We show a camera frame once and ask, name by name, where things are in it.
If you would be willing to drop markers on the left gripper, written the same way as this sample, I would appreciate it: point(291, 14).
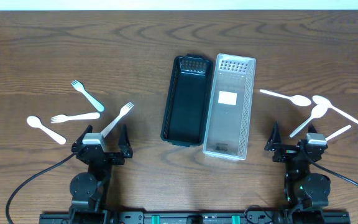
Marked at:
point(108, 155)

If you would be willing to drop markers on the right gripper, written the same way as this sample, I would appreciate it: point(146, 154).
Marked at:
point(291, 150)

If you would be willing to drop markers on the white plastic fork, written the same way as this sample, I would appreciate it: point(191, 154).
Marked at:
point(123, 111)

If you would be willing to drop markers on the white spoon partly hidden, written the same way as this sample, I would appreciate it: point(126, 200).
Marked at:
point(338, 132)

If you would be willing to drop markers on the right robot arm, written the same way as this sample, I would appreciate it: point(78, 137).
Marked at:
point(306, 192)

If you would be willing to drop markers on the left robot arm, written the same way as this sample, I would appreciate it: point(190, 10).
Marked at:
point(89, 189)

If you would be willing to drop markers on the cream white fork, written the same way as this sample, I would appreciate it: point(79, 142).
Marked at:
point(61, 118)

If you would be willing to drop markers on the clear plastic basket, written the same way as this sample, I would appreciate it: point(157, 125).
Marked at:
point(228, 126)

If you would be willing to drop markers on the short white spoon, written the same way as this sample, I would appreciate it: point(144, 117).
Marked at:
point(35, 122)

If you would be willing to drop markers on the white label sticker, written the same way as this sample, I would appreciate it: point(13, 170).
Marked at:
point(227, 98)

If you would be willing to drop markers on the black plastic basket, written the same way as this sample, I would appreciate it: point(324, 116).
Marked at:
point(186, 109)

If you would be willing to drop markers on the mint green handled fork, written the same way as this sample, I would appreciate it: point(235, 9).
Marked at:
point(78, 86)

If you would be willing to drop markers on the black mounting rail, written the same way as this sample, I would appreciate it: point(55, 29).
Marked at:
point(250, 216)

